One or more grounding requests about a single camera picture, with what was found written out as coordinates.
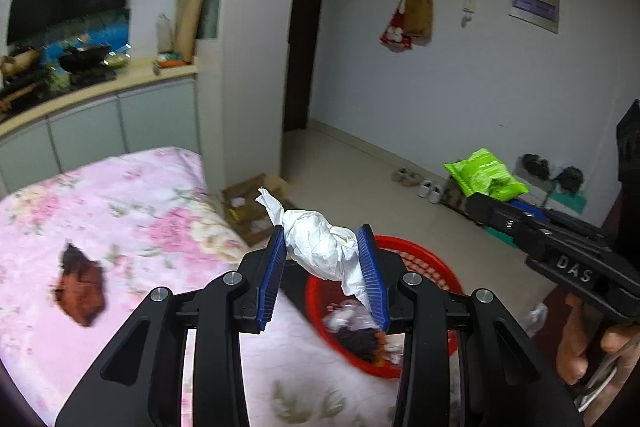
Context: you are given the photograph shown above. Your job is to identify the gas stove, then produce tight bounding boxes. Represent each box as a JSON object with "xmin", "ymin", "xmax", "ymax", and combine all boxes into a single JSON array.
[{"xmin": 0, "ymin": 68, "xmax": 118, "ymax": 108}]

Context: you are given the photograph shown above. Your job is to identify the wooden cutting board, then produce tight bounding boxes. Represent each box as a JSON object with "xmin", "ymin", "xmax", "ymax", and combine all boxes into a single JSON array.
[{"xmin": 175, "ymin": 0, "xmax": 208, "ymax": 62}]

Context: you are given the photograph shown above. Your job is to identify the grey kitchen base cabinets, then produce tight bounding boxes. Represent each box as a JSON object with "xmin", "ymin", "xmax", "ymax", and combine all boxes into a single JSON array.
[{"xmin": 0, "ymin": 77, "xmax": 198, "ymax": 195}]

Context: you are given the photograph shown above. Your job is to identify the dark door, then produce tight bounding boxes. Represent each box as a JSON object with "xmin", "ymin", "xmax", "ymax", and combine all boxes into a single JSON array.
[{"xmin": 282, "ymin": 0, "xmax": 332, "ymax": 132}]

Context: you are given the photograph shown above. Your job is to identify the pink floral blanket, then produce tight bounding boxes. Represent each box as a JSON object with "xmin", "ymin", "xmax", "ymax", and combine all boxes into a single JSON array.
[{"xmin": 0, "ymin": 146, "xmax": 466, "ymax": 427}]

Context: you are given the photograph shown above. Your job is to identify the red plastic basket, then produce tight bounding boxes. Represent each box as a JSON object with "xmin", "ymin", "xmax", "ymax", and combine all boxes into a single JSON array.
[{"xmin": 305, "ymin": 235, "xmax": 466, "ymax": 380}]

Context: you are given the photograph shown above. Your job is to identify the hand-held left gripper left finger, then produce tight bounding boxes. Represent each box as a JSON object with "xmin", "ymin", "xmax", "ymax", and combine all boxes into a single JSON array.
[{"xmin": 55, "ymin": 223, "xmax": 287, "ymax": 427}]

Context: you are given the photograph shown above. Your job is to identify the grey wall panel box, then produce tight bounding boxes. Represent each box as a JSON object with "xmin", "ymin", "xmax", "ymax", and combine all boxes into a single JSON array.
[{"xmin": 509, "ymin": 0, "xmax": 560, "ymax": 35}]

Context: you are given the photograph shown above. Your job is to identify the black wok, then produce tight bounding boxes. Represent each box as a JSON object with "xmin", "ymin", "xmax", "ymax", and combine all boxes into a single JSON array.
[{"xmin": 59, "ymin": 43, "xmax": 112, "ymax": 74}]

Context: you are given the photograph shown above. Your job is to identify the white plastic bag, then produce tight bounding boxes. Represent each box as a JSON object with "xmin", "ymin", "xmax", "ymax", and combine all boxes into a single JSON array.
[{"xmin": 525, "ymin": 302, "xmax": 550, "ymax": 338}]

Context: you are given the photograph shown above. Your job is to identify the black shoe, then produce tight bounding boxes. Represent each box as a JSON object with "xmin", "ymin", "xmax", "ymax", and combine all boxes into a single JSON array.
[
  {"xmin": 552, "ymin": 166, "xmax": 585, "ymax": 195},
  {"xmin": 520, "ymin": 153, "xmax": 551, "ymax": 180}
]

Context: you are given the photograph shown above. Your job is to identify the white paper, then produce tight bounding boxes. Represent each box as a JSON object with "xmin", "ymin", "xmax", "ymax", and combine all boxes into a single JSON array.
[{"xmin": 256, "ymin": 187, "xmax": 373, "ymax": 308}]

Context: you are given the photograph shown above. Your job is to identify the white cable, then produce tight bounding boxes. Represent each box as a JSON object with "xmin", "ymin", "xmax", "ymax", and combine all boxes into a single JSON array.
[{"xmin": 575, "ymin": 352, "xmax": 625, "ymax": 414}]

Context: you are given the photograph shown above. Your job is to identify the green snack bag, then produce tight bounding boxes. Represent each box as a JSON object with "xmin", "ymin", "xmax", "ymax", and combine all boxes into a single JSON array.
[{"xmin": 443, "ymin": 148, "xmax": 530, "ymax": 201}]

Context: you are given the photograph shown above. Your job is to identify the person's right hand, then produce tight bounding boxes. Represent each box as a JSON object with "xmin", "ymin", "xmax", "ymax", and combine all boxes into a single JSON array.
[{"xmin": 557, "ymin": 294, "xmax": 640, "ymax": 385}]

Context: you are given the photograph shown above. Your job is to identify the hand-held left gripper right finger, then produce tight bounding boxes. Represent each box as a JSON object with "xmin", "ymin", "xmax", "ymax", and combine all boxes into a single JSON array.
[{"xmin": 356, "ymin": 224, "xmax": 586, "ymax": 427}]

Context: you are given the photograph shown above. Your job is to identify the golden pan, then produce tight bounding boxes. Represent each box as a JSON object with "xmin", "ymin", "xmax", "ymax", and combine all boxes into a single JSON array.
[{"xmin": 0, "ymin": 47, "xmax": 43, "ymax": 78}]

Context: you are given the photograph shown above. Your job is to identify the pair of white shoes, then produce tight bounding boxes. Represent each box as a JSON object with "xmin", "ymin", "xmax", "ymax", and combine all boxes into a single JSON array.
[{"xmin": 418, "ymin": 179, "xmax": 444, "ymax": 204}]

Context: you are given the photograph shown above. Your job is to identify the translucent plastic bottle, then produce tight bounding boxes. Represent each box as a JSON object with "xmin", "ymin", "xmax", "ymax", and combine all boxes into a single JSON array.
[{"xmin": 157, "ymin": 13, "xmax": 175, "ymax": 55}]

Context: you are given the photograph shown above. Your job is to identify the red hanging bag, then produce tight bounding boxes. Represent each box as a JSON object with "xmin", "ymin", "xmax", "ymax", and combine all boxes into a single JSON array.
[{"xmin": 379, "ymin": 0, "xmax": 413, "ymax": 52}]

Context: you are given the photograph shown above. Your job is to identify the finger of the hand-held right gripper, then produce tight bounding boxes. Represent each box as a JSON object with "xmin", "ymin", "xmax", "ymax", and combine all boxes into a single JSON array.
[
  {"xmin": 510, "ymin": 202, "xmax": 613, "ymax": 242},
  {"xmin": 466, "ymin": 192, "xmax": 543, "ymax": 258}
]

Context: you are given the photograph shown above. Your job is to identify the brown paper bag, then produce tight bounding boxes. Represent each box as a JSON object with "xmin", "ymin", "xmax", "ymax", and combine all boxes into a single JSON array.
[{"xmin": 402, "ymin": 0, "xmax": 434, "ymax": 38}]

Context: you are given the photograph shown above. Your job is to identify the cardboard box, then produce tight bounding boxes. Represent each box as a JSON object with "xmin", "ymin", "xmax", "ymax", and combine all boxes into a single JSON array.
[{"xmin": 221, "ymin": 173, "xmax": 291, "ymax": 245}]

